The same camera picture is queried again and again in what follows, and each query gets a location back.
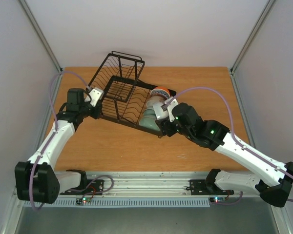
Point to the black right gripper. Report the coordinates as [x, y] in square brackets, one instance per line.
[166, 127]

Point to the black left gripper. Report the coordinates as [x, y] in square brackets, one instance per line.
[96, 115]

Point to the light green ceramic bowl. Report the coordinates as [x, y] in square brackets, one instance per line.
[149, 113]

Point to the plain white bowl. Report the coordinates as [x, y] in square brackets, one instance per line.
[156, 103]

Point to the black wire dish rack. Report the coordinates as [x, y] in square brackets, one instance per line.
[125, 95]

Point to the white bowl with orange outside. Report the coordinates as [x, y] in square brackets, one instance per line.
[161, 88]

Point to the red patterned bowl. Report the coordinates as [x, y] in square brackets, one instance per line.
[159, 92]

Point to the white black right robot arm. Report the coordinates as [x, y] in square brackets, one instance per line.
[270, 179]

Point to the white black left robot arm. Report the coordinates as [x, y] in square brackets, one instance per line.
[36, 180]

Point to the right green led board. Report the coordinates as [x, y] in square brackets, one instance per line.
[217, 199]

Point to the green led board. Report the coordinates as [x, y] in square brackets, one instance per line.
[217, 199]
[82, 201]

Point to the left green led board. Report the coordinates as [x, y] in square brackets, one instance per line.
[82, 201]

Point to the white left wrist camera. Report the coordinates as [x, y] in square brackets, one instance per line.
[96, 94]

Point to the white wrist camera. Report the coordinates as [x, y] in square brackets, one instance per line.
[96, 94]
[167, 107]

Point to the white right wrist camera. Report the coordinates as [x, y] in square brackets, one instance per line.
[167, 107]

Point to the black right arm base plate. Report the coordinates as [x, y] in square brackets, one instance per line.
[200, 187]

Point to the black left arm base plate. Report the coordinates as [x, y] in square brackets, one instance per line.
[97, 186]

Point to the grey slotted cable duct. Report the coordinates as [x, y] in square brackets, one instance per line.
[131, 202]

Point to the aluminium front frame rails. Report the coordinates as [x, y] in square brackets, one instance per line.
[167, 184]

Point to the aluminium right frame post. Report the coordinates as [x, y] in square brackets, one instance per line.
[254, 32]

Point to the aluminium frame post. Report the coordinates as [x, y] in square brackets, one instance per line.
[254, 32]
[31, 18]

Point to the aluminium left frame post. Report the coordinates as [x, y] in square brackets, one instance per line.
[31, 18]

